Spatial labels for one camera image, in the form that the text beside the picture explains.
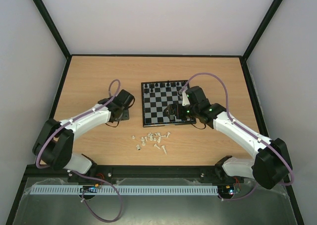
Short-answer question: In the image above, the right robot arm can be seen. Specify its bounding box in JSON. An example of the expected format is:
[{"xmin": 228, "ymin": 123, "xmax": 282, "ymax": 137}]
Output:
[{"xmin": 164, "ymin": 86, "xmax": 292, "ymax": 189}]

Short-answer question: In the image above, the black aluminium frame rail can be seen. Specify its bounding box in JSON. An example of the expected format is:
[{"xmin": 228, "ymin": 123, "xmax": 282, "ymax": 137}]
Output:
[{"xmin": 24, "ymin": 164, "xmax": 288, "ymax": 180}]

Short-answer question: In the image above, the black grey chessboard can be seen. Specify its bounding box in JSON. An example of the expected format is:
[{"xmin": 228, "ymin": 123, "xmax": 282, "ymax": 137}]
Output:
[{"xmin": 141, "ymin": 80, "xmax": 196, "ymax": 127}]

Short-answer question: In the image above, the light blue cable duct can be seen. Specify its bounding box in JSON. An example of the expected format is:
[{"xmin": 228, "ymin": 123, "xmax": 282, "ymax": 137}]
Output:
[{"xmin": 30, "ymin": 185, "xmax": 218, "ymax": 196}]

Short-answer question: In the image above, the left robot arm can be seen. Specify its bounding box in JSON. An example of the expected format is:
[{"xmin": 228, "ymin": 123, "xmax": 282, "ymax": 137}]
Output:
[{"xmin": 32, "ymin": 89, "xmax": 135, "ymax": 174}]

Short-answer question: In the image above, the clear plastic sheet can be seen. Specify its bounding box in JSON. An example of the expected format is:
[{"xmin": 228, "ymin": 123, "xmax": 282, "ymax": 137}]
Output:
[{"xmin": 242, "ymin": 179, "xmax": 290, "ymax": 201}]

